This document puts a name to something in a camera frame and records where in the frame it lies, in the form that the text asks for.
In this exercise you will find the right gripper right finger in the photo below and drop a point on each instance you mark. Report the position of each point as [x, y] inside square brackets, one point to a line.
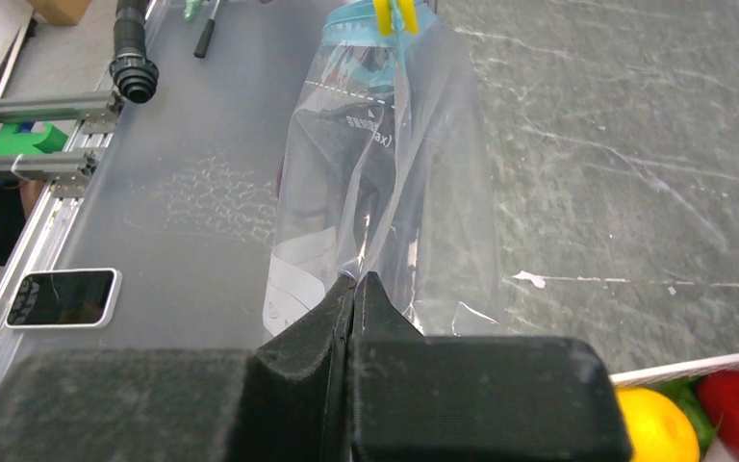
[475, 398]

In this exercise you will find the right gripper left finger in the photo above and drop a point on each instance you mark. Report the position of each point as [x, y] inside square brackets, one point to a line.
[283, 401]

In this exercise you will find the clear zip top bag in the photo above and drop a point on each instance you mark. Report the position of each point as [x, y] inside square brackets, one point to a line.
[386, 172]

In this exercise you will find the yellow lemon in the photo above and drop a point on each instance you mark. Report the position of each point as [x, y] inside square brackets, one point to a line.
[658, 429]

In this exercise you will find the white perforated plastic basket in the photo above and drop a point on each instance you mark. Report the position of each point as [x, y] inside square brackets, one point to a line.
[649, 378]

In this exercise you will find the clear plastic storage bin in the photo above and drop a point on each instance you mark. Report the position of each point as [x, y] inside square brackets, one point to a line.
[183, 201]

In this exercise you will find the smartphone white case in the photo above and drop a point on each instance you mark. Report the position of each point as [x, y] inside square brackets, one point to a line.
[64, 299]

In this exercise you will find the green pepper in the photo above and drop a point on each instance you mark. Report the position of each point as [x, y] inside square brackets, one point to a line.
[682, 392]

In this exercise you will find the green plastic block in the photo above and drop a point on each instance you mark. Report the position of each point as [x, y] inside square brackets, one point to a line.
[31, 138]

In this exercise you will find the aluminium frame profile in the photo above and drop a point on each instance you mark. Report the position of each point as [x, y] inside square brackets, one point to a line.
[72, 168]

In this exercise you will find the black handled tool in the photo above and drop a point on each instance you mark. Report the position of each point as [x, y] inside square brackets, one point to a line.
[206, 35]

